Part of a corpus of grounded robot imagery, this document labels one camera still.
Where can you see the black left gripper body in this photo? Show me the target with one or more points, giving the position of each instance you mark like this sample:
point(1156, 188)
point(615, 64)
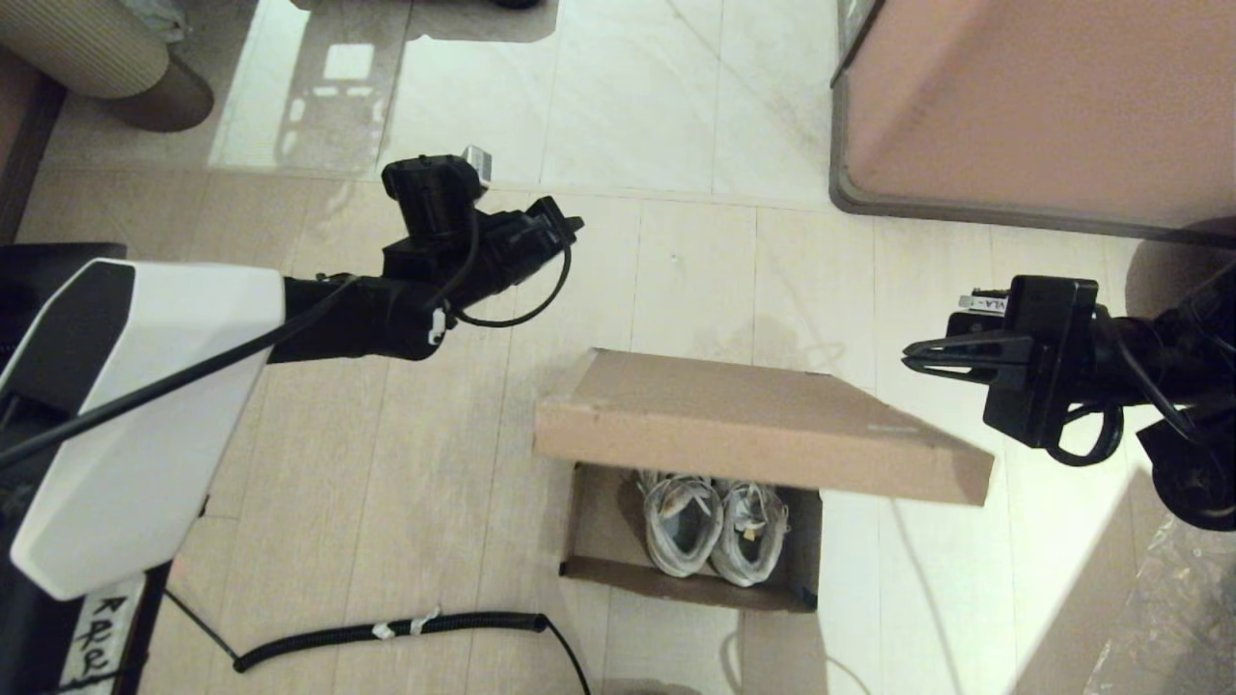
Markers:
point(526, 241)

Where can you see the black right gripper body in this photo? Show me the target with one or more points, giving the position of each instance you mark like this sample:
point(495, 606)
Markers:
point(1057, 357)

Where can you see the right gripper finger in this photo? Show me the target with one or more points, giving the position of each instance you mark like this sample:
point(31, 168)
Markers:
point(995, 375)
point(995, 346)

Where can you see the cardboard shoe box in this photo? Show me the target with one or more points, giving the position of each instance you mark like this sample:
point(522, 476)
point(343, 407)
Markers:
point(753, 425)

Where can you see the white lace-up sneaker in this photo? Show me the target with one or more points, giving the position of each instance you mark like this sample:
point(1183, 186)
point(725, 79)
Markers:
point(681, 526)
point(748, 541)

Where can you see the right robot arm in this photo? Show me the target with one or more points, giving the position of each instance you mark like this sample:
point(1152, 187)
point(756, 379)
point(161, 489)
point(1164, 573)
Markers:
point(1178, 386)

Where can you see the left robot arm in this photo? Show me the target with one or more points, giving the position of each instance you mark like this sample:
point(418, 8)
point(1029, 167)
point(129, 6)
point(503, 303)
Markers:
point(145, 405)

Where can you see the clear crinkled plastic sheet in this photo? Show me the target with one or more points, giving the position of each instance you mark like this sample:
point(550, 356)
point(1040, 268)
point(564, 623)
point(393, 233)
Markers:
point(1188, 618)

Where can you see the long black corrugated conduit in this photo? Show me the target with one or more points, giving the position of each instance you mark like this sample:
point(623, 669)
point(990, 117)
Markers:
point(386, 632)

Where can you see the grey crumpled bag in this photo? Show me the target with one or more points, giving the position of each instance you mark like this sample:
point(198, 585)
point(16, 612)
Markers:
point(159, 17)

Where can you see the beige ribbed cylinder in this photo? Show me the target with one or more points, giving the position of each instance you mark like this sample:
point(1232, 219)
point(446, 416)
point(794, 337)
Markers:
point(77, 48)

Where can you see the dark brown wooden furniture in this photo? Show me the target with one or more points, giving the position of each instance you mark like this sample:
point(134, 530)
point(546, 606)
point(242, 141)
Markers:
point(24, 135)

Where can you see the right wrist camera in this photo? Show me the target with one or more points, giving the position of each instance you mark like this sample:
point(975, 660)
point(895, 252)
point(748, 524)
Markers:
point(980, 301)

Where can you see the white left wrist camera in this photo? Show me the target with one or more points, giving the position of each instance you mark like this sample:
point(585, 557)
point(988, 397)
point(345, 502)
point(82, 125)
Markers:
point(478, 164)

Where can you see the pink cabinet with grey frame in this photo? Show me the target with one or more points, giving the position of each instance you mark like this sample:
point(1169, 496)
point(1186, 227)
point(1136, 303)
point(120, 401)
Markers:
point(1043, 97)

